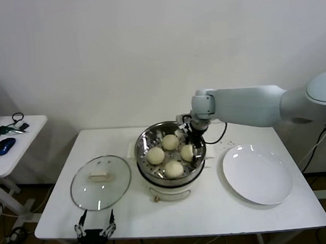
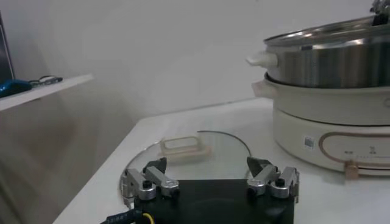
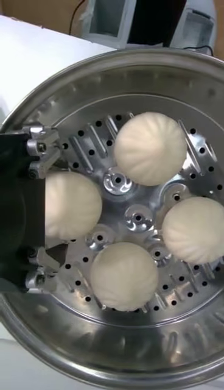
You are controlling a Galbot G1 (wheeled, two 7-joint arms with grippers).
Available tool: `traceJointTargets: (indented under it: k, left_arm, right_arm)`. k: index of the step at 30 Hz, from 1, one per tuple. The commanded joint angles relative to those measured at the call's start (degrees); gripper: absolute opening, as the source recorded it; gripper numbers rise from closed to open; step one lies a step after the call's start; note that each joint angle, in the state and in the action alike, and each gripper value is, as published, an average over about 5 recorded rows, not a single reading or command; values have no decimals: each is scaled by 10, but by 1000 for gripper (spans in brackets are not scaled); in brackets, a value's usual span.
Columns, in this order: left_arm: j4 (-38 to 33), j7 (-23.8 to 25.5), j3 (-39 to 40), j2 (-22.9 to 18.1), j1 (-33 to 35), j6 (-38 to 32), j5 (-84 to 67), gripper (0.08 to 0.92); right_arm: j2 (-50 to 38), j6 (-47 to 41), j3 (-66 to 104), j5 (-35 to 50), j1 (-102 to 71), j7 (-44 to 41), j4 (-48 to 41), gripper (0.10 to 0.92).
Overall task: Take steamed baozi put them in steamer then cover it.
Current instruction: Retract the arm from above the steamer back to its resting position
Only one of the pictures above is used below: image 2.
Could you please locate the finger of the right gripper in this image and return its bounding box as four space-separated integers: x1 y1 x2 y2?
369 0 390 27

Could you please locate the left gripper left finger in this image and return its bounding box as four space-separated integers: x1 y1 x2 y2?
121 156 180 201

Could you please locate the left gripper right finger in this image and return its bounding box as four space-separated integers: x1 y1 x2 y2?
246 156 300 203

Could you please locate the round glass pot lid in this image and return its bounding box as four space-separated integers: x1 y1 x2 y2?
120 130 254 208

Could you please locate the stainless steel steamer basket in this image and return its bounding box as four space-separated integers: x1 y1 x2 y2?
246 13 390 89

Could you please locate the cream electric cooker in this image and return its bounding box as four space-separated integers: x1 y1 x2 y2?
251 72 390 180

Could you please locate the white side table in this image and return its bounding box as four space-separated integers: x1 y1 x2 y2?
0 74 94 112

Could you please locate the blue computer mouse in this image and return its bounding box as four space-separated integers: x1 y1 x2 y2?
0 79 33 99

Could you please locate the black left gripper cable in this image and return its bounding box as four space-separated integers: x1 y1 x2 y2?
100 208 156 224

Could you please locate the black looped cord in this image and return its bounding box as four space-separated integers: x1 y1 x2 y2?
29 75 51 88

